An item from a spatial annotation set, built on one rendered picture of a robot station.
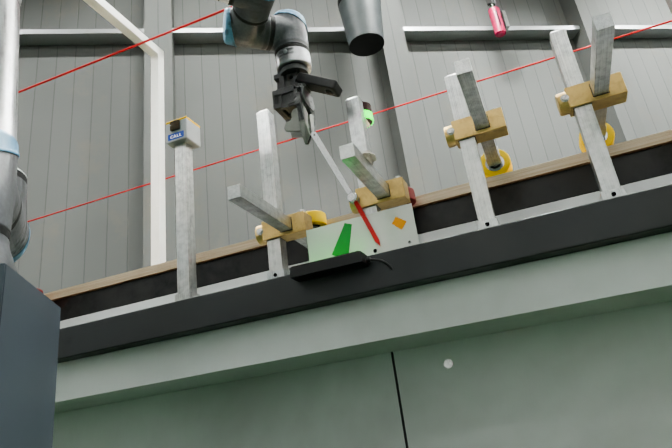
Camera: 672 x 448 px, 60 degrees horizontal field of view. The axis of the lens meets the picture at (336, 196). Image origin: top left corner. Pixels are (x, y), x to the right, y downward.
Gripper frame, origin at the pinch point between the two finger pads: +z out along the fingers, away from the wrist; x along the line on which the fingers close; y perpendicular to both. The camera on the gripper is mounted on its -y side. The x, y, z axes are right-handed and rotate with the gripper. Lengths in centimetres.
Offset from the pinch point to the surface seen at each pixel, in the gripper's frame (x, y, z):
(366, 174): 9.0, -15.1, 17.5
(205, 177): -371, 264, -210
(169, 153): -330, 279, -225
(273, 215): 4.2, 9.1, 19.1
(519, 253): -4, -40, 37
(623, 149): -26, -69, 12
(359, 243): -5.4, -7.2, 26.9
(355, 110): -6.0, -10.7, -7.4
